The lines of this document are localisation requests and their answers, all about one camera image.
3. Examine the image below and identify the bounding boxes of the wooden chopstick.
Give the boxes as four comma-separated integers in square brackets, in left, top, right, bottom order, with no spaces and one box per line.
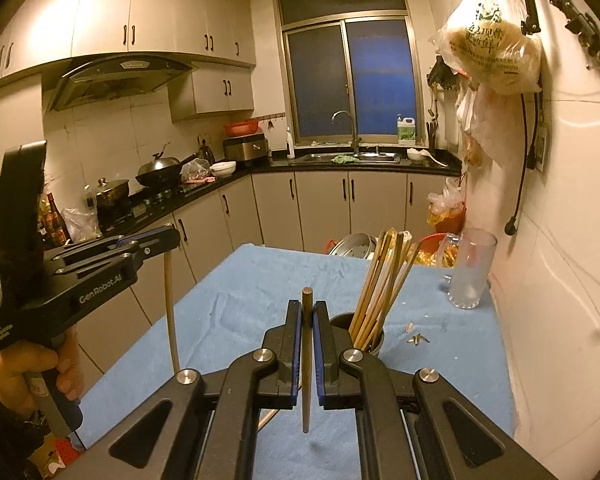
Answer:
[163,250,180,375]
[300,287,313,434]

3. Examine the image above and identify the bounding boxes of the lower kitchen cabinets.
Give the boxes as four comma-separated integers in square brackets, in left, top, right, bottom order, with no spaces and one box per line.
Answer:
[78,170,445,378]

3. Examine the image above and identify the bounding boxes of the kitchen cabinets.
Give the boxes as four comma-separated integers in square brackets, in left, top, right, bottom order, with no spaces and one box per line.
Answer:
[0,0,258,191]
[78,170,445,378]

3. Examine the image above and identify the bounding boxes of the upper kitchen cabinets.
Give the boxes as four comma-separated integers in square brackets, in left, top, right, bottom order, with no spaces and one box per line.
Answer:
[0,0,258,191]

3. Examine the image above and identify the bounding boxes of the person's left hand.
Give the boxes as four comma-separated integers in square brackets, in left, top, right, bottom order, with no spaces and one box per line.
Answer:
[0,327,84,418]

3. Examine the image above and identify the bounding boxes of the black perforated utensil holder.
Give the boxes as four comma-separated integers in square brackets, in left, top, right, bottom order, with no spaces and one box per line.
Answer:
[328,311,387,359]

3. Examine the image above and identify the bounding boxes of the black cooking pot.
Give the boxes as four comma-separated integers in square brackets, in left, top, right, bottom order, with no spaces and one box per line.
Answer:
[96,178,131,228]

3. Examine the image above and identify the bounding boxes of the black wok with lid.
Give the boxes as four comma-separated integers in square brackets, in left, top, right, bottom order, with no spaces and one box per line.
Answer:
[135,144,197,188]

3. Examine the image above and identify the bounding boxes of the blue towel table cover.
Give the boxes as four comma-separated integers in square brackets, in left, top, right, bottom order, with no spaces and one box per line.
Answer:
[74,242,517,480]

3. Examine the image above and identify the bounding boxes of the chopstick in holder far right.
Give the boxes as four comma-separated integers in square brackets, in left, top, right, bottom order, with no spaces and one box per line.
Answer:
[365,240,420,350]

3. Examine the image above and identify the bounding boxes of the chopstick in holder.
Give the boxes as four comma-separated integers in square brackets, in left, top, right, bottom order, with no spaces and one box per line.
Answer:
[352,228,398,349]
[365,240,420,350]
[365,232,410,340]
[349,229,413,350]
[349,232,391,340]

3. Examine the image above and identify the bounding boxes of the white bowl on counter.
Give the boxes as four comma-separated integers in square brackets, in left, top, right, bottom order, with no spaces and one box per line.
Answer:
[210,160,237,179]

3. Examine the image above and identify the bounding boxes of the chopstick in holder far left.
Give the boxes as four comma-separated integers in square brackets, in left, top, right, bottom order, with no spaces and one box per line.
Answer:
[349,232,391,340]

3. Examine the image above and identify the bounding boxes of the steel pot on floor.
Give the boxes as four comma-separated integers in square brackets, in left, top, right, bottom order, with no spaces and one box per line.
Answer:
[326,233,377,259]

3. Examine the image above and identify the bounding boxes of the steel toaster box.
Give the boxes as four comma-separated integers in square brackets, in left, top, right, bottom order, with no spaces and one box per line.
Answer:
[223,133,268,162]

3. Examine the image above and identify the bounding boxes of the red plastic basin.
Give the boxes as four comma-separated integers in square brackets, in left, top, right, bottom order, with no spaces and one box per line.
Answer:
[419,232,446,255]

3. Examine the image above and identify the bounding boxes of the red bowl on toaster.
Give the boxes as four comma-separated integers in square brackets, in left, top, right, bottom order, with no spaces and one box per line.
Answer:
[224,119,259,138]

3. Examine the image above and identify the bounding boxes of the clear glass mug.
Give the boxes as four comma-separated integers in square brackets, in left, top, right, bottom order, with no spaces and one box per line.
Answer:
[436,228,498,310]

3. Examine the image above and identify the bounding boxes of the black range hood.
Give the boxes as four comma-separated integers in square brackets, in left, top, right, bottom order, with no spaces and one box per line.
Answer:
[47,52,197,112]

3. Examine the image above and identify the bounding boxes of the green dish cloth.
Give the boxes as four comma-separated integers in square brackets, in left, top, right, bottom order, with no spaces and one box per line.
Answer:
[330,154,360,165]

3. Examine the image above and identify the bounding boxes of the chrome sink faucet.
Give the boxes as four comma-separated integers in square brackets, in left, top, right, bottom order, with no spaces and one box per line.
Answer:
[330,109,363,158]

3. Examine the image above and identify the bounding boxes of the white ladle on counter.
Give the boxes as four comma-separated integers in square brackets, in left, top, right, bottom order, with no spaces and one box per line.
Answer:
[406,148,448,168]

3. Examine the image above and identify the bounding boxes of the green detergent jug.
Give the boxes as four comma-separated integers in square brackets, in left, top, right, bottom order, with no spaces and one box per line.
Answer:
[396,116,416,148]

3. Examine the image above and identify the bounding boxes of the dark window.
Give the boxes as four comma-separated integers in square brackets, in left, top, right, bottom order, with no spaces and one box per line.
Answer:
[277,0,424,145]

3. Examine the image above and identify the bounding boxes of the hanging plastic bag of bread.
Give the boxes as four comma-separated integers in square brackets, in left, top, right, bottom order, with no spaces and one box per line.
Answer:
[438,0,542,96]

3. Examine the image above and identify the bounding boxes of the black hanging cable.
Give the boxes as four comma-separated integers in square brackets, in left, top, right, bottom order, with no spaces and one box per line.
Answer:
[503,90,542,238]

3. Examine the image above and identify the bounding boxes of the black wall rack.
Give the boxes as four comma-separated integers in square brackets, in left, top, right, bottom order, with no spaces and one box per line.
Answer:
[521,0,600,70]

